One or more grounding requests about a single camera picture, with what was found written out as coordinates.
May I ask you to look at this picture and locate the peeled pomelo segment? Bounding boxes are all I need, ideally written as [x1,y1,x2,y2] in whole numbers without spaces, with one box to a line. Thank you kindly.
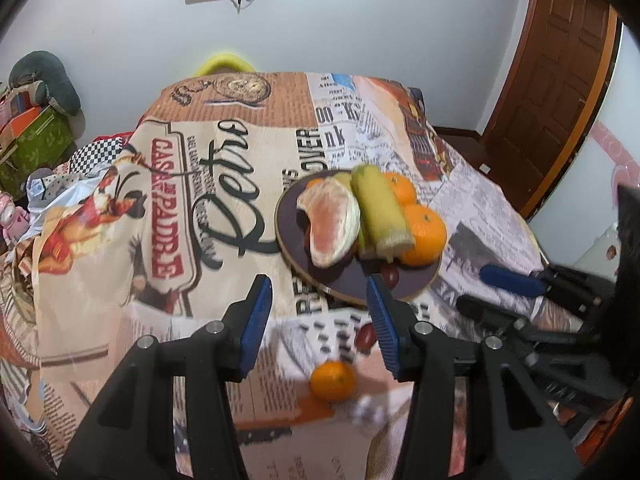
[296,176,362,268]

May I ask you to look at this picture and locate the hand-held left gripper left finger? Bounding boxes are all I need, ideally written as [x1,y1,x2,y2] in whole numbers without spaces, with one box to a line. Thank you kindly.
[57,274,274,480]

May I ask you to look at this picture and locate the printed newspaper pattern blanket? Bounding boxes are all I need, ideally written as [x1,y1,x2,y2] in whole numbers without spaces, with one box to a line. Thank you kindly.
[0,70,556,480]

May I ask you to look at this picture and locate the green patterned storage box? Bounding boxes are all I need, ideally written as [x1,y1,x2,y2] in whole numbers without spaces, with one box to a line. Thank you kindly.
[0,105,76,192]

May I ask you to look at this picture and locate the brown wooden door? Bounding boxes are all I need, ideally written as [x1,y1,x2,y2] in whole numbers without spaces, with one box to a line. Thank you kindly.
[480,0,622,217]

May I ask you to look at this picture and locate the large orange with sticker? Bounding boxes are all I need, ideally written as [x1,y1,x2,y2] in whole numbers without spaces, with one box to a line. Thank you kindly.
[400,203,447,267]

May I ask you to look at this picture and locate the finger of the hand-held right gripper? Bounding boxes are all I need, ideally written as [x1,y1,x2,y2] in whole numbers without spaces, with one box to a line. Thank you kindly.
[479,264,603,312]
[456,294,581,348]

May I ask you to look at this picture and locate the black white checkered cloth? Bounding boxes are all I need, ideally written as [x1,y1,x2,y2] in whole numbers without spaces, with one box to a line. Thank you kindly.
[67,135,136,177]

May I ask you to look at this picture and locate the dark purple plate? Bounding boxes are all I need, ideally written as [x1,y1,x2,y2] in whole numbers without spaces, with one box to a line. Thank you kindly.
[275,175,443,306]

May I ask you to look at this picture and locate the white sliding door pink hearts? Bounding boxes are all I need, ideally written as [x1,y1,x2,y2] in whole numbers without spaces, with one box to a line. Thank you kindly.
[525,25,640,273]

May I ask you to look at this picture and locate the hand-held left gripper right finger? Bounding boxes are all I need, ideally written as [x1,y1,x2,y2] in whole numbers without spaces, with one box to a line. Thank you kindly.
[366,275,583,480]

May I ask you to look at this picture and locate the pink bunny toy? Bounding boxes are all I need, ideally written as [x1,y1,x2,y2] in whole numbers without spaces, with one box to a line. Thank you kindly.
[0,195,32,242]

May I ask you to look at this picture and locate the grey neck pillow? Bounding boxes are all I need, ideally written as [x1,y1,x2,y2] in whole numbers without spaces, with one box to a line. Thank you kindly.
[8,51,82,117]

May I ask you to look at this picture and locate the large corn cob piece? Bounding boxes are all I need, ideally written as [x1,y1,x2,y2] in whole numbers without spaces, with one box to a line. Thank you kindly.
[350,164,416,262]

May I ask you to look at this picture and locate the slim corn cob piece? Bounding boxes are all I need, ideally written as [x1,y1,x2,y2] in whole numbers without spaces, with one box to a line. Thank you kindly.
[332,172,381,260]

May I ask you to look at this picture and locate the white cloth pile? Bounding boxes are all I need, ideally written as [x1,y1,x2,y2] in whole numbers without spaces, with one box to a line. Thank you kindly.
[25,167,101,213]

